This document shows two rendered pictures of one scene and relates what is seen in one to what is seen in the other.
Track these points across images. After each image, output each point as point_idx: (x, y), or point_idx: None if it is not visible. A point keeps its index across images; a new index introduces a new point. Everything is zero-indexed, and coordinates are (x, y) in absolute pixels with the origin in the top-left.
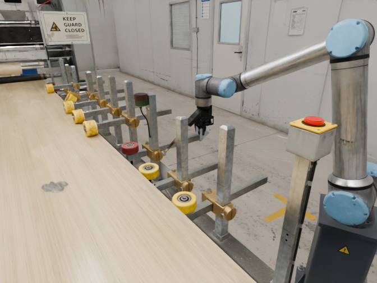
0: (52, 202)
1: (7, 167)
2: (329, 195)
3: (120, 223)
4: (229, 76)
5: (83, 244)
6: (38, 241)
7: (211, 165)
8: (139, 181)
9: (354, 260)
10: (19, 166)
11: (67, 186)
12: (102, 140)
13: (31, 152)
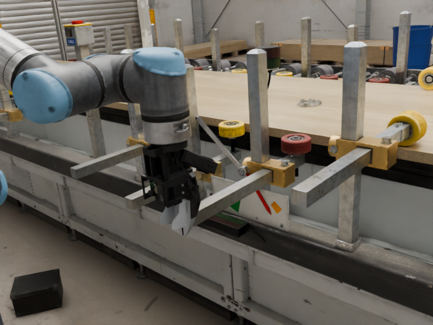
0: (290, 100)
1: (403, 104)
2: (2, 172)
3: (220, 103)
4: (81, 62)
5: (234, 97)
6: None
7: None
8: (230, 117)
9: None
10: (392, 106)
11: (299, 106)
12: None
13: (424, 115)
